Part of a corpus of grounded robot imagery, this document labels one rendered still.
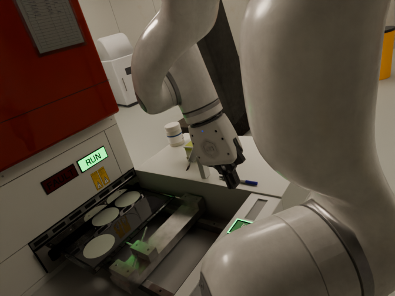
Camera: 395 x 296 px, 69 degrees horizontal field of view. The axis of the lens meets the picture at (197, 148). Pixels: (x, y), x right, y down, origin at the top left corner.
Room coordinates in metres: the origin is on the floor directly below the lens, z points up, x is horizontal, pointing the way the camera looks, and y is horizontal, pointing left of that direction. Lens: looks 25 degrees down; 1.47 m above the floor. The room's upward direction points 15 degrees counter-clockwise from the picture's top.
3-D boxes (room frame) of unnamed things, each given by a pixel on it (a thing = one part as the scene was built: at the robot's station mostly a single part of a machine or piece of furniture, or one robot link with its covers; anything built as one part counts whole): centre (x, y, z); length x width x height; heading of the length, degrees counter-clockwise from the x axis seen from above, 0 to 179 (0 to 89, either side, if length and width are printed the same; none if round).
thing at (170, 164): (0.98, -0.07, 0.89); 0.62 x 0.35 x 0.14; 48
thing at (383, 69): (4.02, -2.86, 0.34); 0.43 x 0.43 x 0.68
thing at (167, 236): (0.71, 0.18, 0.87); 0.36 x 0.08 x 0.03; 138
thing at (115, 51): (6.69, 1.16, 0.75); 0.76 x 0.71 x 1.50; 37
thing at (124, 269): (0.60, 0.28, 0.89); 0.08 x 0.03 x 0.03; 48
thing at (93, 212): (0.89, 0.42, 0.89); 0.44 x 0.02 x 0.10; 138
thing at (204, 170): (0.87, 0.01, 1.03); 0.06 x 0.04 x 0.13; 48
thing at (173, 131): (1.21, 0.08, 1.01); 0.07 x 0.07 x 0.10
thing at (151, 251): (0.66, 0.23, 0.89); 0.08 x 0.03 x 0.03; 48
